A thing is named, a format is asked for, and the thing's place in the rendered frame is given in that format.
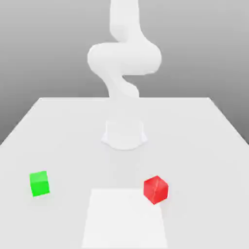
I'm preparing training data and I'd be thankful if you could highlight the small green cube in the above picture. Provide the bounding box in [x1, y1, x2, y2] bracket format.
[29, 170, 51, 197]

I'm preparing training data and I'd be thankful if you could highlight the small red cube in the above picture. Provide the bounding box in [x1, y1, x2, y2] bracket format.
[143, 175, 169, 205]

